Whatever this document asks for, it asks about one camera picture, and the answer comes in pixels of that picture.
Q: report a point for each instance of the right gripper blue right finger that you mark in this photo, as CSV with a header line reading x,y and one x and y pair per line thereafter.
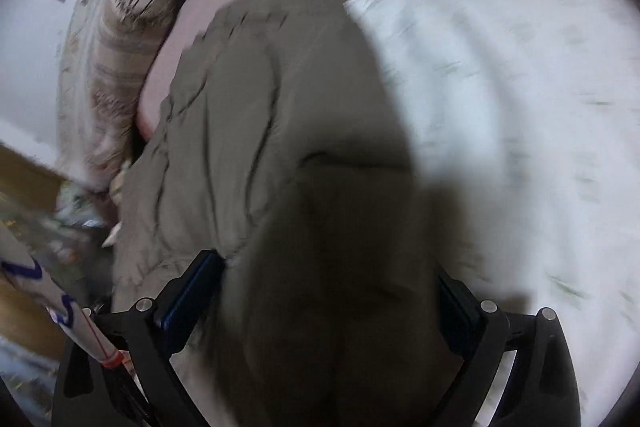
x,y
465,322

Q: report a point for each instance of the white red-tipped pole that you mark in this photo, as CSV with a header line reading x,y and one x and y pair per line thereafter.
x,y
25,273

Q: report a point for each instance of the olive quilted down jacket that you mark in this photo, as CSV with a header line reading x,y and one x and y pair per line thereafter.
x,y
279,147

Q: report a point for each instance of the striped floral pillow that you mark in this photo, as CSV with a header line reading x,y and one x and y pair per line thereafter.
x,y
109,50

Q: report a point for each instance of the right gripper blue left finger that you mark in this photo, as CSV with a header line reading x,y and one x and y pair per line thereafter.
x,y
184,302

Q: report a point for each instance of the white leaf-print bed quilt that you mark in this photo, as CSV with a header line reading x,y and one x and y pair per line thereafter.
x,y
523,123

